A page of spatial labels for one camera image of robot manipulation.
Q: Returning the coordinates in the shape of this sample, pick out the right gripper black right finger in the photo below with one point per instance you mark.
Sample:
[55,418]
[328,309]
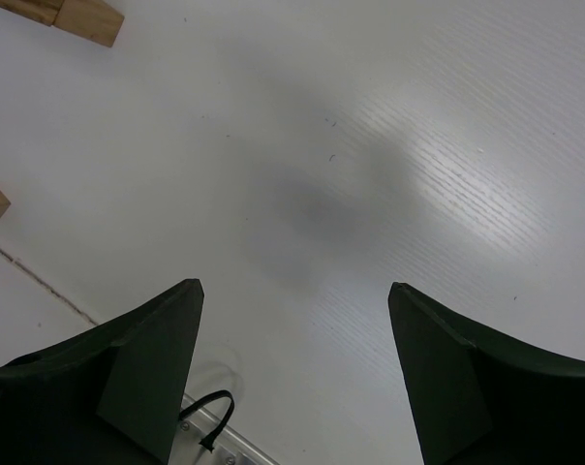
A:
[479,396]

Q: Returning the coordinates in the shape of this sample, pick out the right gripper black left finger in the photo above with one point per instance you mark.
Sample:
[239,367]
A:
[110,395]

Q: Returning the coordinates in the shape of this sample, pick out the long wooden block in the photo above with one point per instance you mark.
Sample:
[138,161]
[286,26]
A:
[93,20]

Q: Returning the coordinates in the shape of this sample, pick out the striped wooden block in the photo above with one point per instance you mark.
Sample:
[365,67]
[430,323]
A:
[41,11]

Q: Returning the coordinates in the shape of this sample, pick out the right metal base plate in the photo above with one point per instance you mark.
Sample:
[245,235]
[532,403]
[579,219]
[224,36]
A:
[203,434]

